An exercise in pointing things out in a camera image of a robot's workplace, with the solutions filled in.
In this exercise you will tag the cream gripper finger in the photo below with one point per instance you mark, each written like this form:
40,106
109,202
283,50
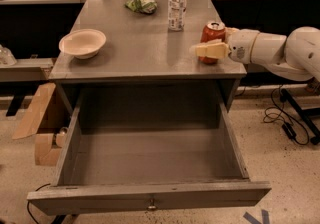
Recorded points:
210,50
229,31

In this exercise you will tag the clear plastic container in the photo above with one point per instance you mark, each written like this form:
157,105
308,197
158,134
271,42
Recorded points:
6,57

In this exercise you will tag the cardboard box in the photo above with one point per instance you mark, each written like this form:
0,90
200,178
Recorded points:
46,119

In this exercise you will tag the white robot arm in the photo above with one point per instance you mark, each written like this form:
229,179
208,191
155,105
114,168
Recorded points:
295,57

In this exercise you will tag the open grey top drawer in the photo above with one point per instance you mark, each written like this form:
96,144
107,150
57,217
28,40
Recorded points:
129,143

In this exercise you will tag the metal drawer knob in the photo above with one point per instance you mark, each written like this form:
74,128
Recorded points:
152,206

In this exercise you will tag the white paper bowl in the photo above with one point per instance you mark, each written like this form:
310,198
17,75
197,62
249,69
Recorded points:
83,43

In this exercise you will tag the grey cabinet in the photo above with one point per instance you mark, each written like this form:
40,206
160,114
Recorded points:
141,47

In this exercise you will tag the red coke can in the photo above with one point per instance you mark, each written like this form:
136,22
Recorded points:
213,32

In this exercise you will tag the green chip bag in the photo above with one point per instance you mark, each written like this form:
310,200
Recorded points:
142,6

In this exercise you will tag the clear plastic water bottle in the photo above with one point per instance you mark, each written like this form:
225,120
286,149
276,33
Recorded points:
176,14

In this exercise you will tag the black table leg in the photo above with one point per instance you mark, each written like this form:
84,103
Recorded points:
305,115

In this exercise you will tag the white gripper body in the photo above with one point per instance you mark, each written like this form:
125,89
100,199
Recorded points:
240,45

